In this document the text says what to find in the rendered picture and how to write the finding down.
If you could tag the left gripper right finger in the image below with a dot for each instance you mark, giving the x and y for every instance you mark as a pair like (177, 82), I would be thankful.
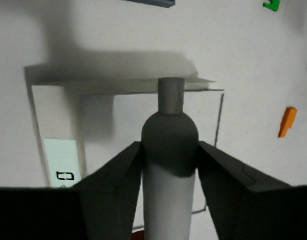
(248, 204)

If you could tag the small green clip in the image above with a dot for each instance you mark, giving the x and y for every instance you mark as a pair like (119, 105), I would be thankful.
(274, 5)

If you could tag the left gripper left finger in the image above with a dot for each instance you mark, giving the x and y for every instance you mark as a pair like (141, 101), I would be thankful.
(65, 213)

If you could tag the dark red open box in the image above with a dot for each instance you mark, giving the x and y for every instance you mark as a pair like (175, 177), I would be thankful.
(139, 235)

